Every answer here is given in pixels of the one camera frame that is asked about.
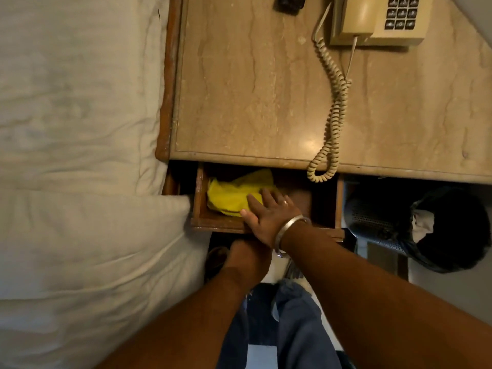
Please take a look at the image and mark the person's right forearm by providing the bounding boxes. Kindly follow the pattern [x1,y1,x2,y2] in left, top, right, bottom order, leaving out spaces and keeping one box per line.
[280,221,492,369]

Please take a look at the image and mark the silver bracelet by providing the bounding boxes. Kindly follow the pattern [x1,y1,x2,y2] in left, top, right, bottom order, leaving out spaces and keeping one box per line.
[273,215,313,259]

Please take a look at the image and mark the yellow cleaning cloth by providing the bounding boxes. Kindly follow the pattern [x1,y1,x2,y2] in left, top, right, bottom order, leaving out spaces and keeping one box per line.
[207,168,278,217]

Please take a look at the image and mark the crumpled white paper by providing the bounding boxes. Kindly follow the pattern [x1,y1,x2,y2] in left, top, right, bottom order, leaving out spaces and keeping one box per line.
[411,209,435,243]

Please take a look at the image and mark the beige telephone handset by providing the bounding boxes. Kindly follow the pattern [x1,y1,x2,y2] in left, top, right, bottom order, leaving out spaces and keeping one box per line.
[340,0,382,37]

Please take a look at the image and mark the white bed sheet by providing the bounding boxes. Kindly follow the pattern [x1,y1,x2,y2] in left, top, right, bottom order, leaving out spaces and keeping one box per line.
[0,230,213,369]

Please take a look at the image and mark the person's right hand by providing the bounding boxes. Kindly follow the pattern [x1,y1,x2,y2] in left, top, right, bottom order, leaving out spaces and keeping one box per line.
[240,188,309,249]

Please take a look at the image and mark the small black object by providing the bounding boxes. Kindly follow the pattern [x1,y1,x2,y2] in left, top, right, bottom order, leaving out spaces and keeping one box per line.
[273,0,308,15]

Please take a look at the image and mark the black mesh waste bin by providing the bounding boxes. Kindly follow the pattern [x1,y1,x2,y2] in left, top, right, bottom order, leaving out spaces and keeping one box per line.
[344,186,414,252]

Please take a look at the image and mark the beige coiled telephone cord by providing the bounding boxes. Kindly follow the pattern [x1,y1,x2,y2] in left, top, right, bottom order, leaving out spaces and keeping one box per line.
[306,2,359,183]

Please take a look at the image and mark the white pillow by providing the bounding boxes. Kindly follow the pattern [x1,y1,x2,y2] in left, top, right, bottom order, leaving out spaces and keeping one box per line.
[0,187,193,302]
[0,0,170,196]

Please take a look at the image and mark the person's left hand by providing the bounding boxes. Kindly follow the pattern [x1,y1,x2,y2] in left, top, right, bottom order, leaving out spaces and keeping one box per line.
[222,239,273,290]

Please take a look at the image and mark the beige telephone base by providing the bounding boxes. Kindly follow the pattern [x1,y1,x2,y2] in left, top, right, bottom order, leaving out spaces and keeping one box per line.
[330,0,434,47]

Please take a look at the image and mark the blue jeans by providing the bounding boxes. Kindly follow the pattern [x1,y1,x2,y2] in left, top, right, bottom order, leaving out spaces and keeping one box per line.
[216,280,348,369]

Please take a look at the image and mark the wooden drawer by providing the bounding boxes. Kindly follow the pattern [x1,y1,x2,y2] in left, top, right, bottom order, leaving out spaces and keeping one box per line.
[191,162,345,242]

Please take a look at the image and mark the person's left forearm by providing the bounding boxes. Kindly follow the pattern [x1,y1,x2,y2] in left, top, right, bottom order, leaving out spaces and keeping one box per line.
[94,267,264,369]

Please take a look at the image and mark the wooden nightstand with marble top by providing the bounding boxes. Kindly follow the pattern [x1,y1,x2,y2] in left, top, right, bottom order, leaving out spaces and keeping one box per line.
[155,0,492,242]

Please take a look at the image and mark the black bin liner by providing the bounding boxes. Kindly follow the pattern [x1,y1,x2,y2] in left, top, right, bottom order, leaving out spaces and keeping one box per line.
[396,185,492,274]

